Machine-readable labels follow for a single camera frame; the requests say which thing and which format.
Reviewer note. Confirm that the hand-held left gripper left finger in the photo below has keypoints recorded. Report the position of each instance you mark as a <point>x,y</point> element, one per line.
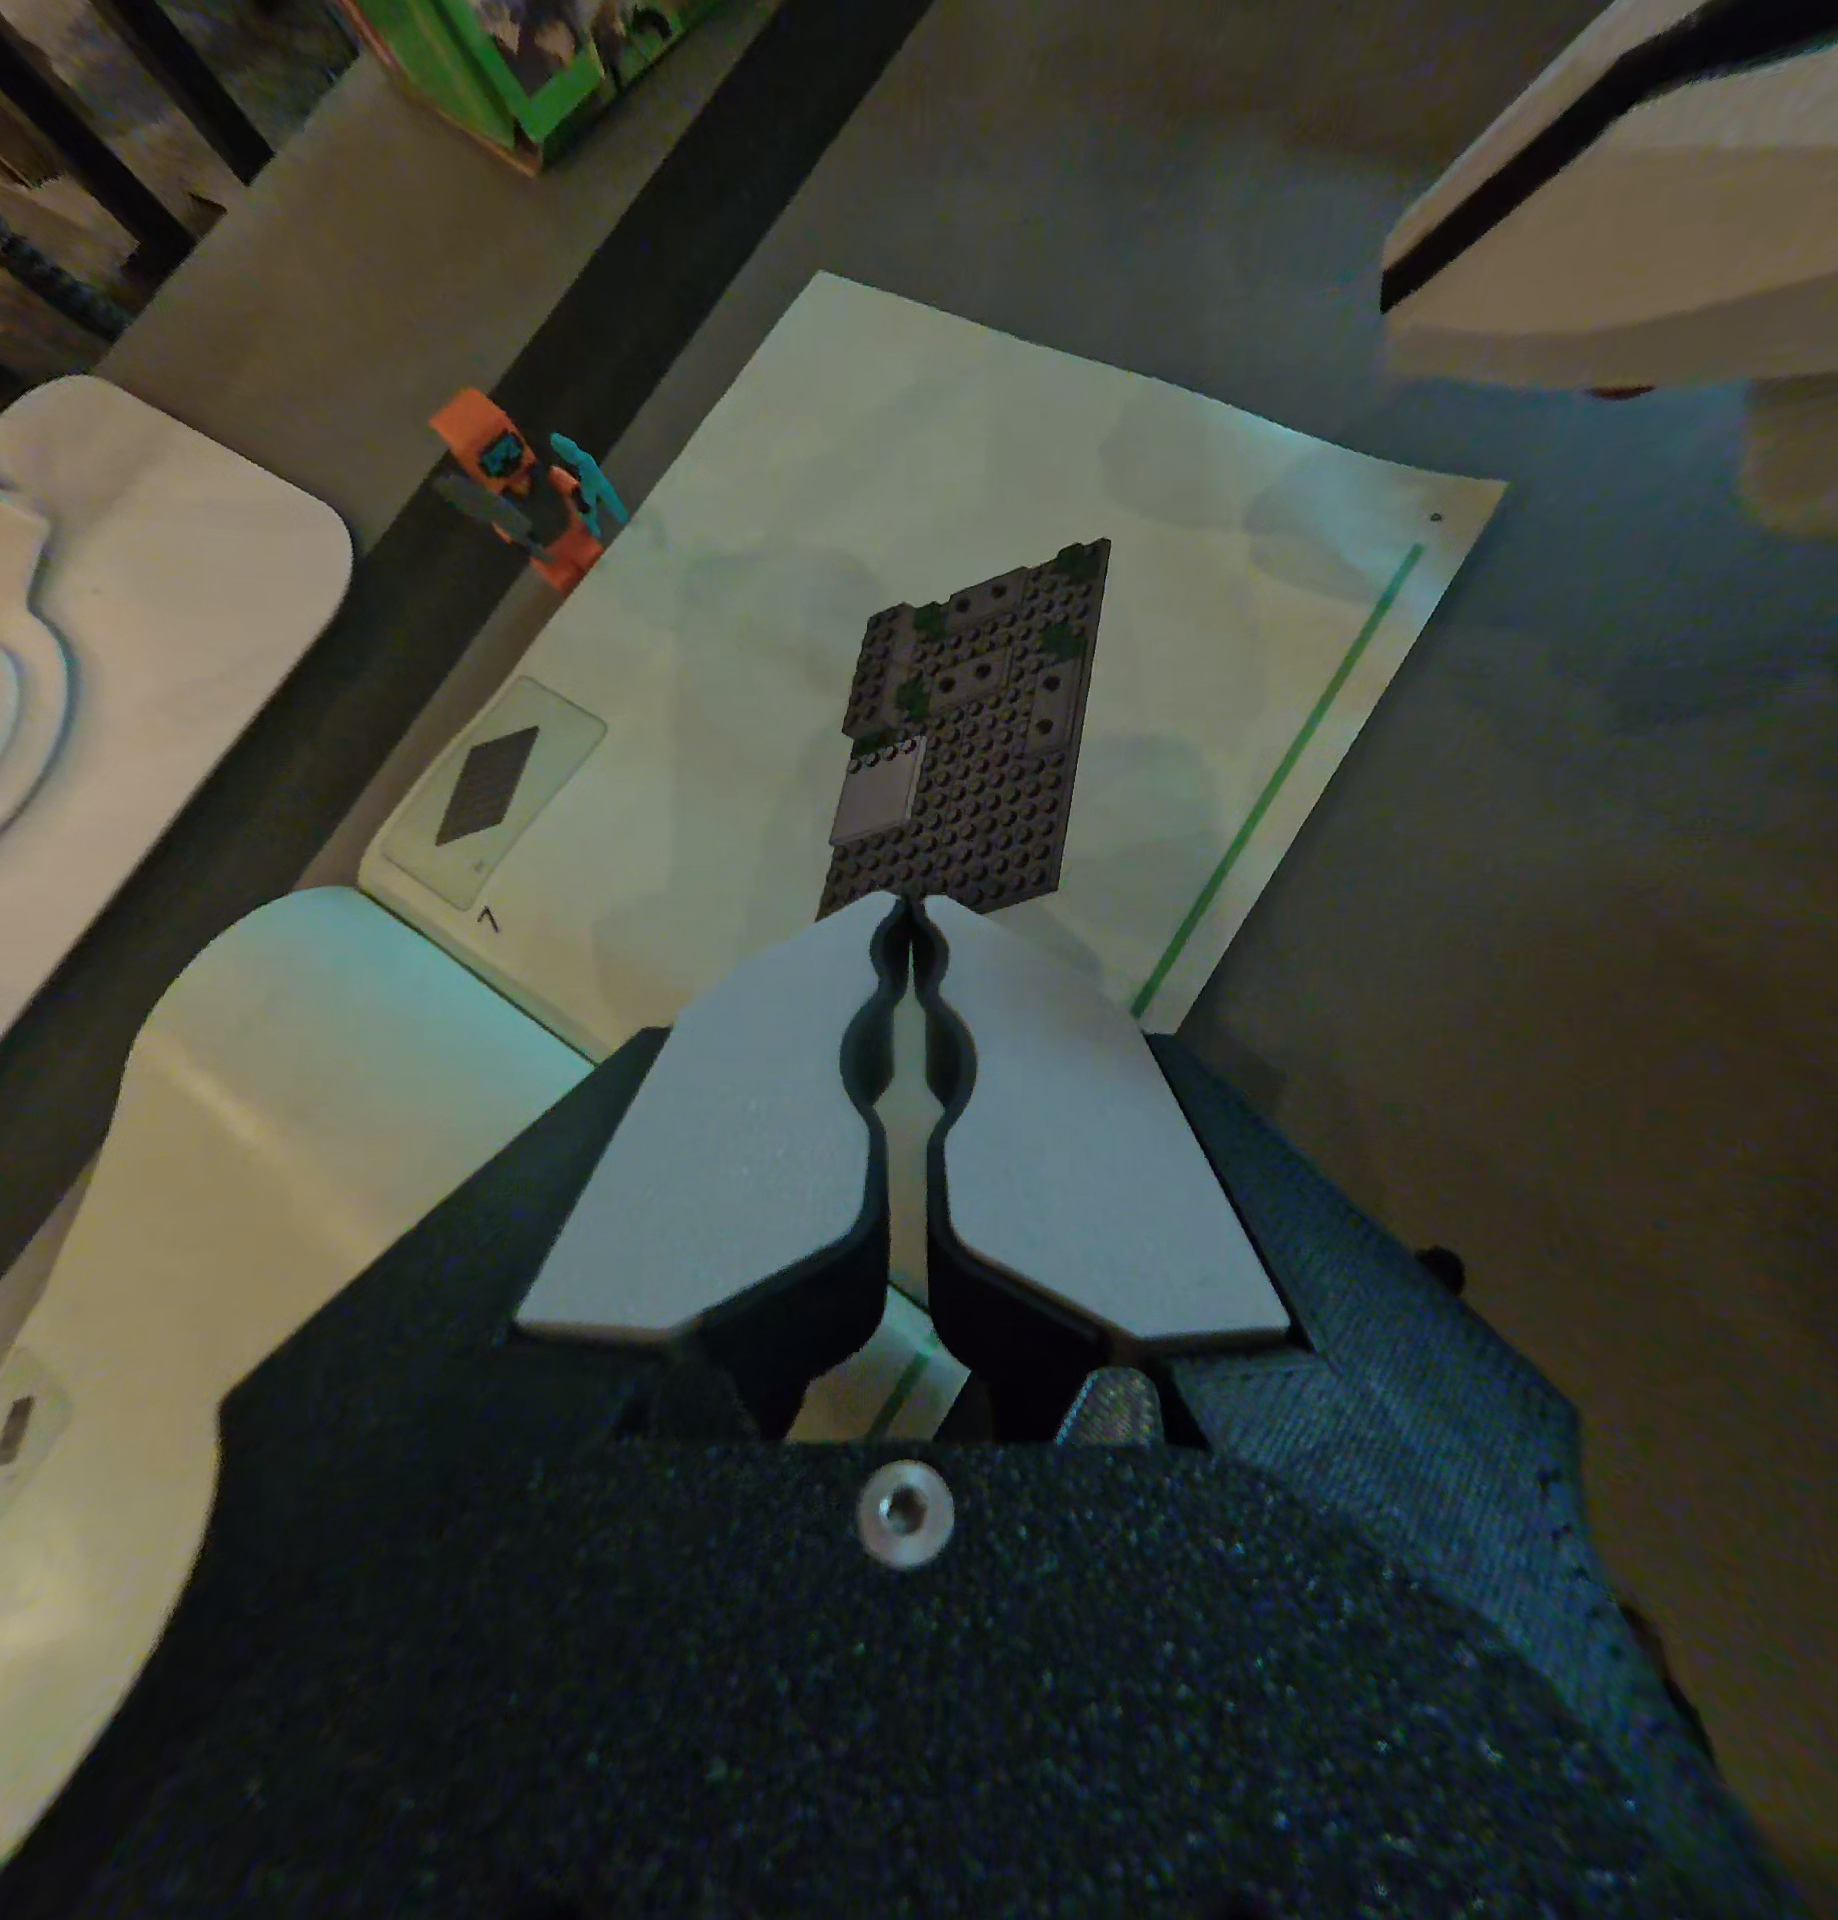
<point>709,1185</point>

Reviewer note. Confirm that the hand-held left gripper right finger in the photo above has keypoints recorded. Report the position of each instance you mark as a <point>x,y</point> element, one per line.
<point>1101,1185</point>

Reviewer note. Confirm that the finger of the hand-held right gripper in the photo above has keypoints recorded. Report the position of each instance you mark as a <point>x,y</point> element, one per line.
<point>1580,76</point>
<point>1685,256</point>

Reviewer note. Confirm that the instruction booklet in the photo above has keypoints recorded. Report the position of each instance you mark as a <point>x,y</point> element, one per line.
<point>857,451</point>

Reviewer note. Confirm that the orange toy minifigure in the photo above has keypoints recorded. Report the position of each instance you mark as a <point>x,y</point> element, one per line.
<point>470,428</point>

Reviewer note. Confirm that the green toy set box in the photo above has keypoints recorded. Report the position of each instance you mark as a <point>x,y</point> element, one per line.
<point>485,76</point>

